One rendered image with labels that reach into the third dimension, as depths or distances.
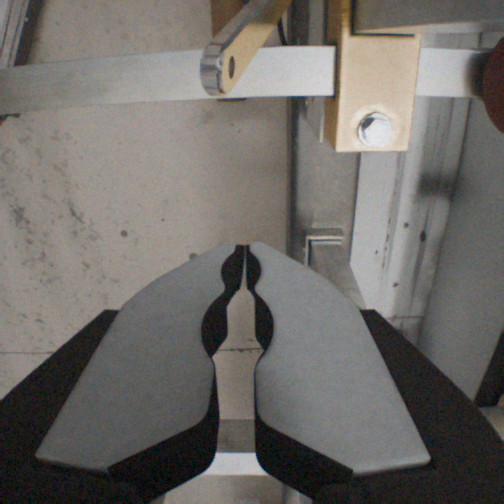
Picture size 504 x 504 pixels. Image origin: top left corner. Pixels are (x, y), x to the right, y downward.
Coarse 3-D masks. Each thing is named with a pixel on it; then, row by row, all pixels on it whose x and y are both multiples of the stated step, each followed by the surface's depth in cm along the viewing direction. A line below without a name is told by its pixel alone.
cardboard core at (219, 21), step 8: (216, 0) 86; (224, 0) 85; (232, 0) 86; (240, 0) 87; (216, 8) 87; (224, 8) 86; (232, 8) 86; (240, 8) 88; (216, 16) 88; (224, 16) 87; (232, 16) 87; (216, 24) 89; (224, 24) 88; (216, 32) 90
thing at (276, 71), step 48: (288, 48) 22; (432, 48) 22; (480, 48) 23; (0, 96) 24; (48, 96) 24; (96, 96) 24; (144, 96) 24; (192, 96) 24; (240, 96) 24; (432, 96) 24; (480, 96) 23
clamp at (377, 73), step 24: (336, 0) 22; (336, 24) 22; (336, 48) 22; (360, 48) 21; (384, 48) 21; (408, 48) 21; (336, 72) 23; (360, 72) 22; (384, 72) 22; (408, 72) 22; (336, 96) 23; (360, 96) 23; (384, 96) 23; (408, 96) 23; (336, 120) 24; (360, 120) 24; (408, 120) 23; (336, 144) 24; (360, 144) 24; (408, 144) 24
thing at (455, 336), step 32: (480, 128) 44; (480, 160) 45; (480, 192) 45; (448, 224) 54; (480, 224) 46; (448, 256) 54; (480, 256) 46; (448, 288) 55; (480, 288) 46; (448, 320) 55; (480, 320) 46; (448, 352) 54; (480, 352) 46; (480, 384) 46
